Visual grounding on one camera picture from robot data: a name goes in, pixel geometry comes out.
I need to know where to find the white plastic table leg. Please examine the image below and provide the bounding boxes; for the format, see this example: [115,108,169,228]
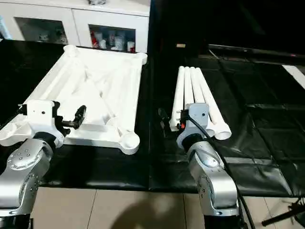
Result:
[190,66,217,137]
[170,66,186,132]
[183,66,194,105]
[196,66,233,142]

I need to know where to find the white plastic table top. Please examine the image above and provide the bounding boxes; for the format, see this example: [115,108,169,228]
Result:
[0,45,148,156]

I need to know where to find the black work mat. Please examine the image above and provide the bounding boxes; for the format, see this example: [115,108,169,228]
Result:
[0,38,305,198]

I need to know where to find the white glass door cabinet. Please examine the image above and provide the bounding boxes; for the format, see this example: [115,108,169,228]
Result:
[0,0,151,54]

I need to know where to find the black box with label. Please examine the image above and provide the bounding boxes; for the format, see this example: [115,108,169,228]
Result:
[149,0,210,57]

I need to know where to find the light blue plastic pack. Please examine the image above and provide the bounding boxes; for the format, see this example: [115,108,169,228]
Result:
[0,15,11,40]

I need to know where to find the white flat strip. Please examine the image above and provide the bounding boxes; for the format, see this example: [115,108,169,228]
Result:
[282,63,305,91]

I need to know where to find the black tripod stand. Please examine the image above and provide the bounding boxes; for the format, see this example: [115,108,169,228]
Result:
[261,197,305,228]

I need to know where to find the black long rail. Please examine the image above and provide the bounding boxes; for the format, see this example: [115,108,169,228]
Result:
[208,43,305,59]

